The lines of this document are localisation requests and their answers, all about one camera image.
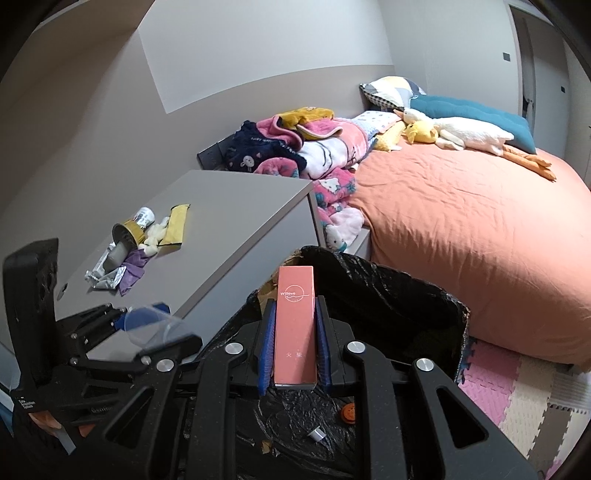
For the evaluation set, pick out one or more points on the clear plastic cup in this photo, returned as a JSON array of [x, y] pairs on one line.
[[147, 323]]

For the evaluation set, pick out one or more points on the purple wrapper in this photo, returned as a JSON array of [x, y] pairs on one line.
[[134, 268]]

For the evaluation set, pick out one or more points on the light pink plush toy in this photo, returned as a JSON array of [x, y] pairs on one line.
[[344, 226]]

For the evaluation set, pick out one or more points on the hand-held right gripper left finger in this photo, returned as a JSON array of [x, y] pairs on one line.
[[267, 355]]

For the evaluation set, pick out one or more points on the orange bottle cap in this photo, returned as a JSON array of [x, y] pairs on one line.
[[347, 412]]

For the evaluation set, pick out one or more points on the white dotted pillow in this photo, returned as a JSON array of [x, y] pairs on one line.
[[376, 121]]

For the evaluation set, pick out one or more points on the yellow packet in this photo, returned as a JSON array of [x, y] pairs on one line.
[[176, 226]]

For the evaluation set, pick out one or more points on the white tissue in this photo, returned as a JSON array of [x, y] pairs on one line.
[[154, 235]]

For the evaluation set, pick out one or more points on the yellow foil cup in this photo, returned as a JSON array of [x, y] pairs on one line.
[[131, 229]]

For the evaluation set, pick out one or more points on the white plastic bottle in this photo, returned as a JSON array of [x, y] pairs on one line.
[[144, 216]]

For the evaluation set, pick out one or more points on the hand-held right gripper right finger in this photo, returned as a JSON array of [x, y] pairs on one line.
[[323, 355]]

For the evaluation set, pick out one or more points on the small grey cap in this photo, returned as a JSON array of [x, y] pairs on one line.
[[317, 434]]

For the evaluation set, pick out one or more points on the black-lined trash bin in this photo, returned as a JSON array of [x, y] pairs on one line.
[[392, 314]]

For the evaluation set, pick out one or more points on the pastel foam floor mat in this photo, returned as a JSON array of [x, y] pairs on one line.
[[531, 397]]

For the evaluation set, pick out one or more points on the pink clothing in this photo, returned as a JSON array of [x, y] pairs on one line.
[[332, 184]]

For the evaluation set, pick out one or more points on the pink cardboard box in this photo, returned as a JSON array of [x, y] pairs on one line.
[[295, 323]]

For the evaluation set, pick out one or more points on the yellow duck plush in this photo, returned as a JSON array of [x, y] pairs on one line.
[[420, 133]]

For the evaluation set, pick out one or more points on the white goose plush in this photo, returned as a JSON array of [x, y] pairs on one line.
[[471, 131]]

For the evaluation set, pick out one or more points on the patchwork pillow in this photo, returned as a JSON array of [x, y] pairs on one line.
[[388, 90]]

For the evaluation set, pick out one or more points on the navy printed garment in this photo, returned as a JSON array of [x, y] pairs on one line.
[[249, 152]]

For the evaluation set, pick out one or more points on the silver foil wrapper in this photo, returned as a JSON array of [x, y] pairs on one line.
[[110, 258], [108, 280]]

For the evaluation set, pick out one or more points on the grey door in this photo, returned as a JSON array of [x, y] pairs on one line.
[[524, 60]]

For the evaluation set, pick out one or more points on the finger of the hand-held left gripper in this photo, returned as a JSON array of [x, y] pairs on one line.
[[115, 367], [99, 318]]

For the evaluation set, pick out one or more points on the yellow cloth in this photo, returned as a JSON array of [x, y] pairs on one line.
[[309, 121]]

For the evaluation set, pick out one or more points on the bed with orange sheet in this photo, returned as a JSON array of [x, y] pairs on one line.
[[461, 230]]

